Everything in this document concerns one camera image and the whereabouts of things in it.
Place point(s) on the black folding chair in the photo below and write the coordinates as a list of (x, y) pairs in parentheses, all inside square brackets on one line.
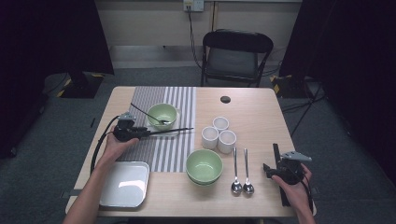
[(236, 42)]

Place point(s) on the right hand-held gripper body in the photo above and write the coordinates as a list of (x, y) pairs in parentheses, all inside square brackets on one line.
[(291, 172)]

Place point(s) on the dark curtain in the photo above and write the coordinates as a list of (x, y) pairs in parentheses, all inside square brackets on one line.
[(358, 62), (46, 37)]

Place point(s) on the bundle of black chopsticks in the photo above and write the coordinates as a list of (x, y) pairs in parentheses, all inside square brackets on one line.
[(276, 152)]

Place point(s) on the black stand base striped tape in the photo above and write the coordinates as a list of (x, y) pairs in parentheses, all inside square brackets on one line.
[(81, 90), (292, 90)]

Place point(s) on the white square plate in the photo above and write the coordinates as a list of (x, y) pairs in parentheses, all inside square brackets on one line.
[(130, 186), (178, 121)]

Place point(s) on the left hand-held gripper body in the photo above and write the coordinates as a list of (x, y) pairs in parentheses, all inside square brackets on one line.
[(124, 132)]

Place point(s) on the person's left hand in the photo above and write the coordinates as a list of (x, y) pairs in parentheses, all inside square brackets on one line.
[(116, 151)]

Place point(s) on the single black chopstick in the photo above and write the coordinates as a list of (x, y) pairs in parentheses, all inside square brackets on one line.
[(180, 129), (165, 132)]

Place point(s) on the small black floor object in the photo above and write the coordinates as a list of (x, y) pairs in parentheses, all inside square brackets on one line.
[(92, 122)]

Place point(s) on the metal spoon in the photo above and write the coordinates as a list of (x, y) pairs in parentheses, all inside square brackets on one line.
[(165, 122), (236, 187), (248, 188)]

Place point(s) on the green bowl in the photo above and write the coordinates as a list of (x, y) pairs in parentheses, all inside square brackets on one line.
[(204, 165), (202, 185), (158, 112)]

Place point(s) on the thin vertical wall pipe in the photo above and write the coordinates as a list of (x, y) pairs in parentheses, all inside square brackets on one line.
[(214, 15)]

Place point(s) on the grey striped placemat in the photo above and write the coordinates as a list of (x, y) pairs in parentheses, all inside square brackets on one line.
[(174, 149)]

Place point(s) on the white ribbed cup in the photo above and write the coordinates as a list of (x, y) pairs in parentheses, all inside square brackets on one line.
[(220, 123), (209, 137), (227, 142)]

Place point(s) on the white wall socket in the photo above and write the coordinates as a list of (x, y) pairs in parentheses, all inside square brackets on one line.
[(196, 5)]

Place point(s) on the person's right hand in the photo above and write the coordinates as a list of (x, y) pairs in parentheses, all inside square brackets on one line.
[(299, 193)]

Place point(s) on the dark grey tape strip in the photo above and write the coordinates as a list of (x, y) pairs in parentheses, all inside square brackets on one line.
[(70, 193)]

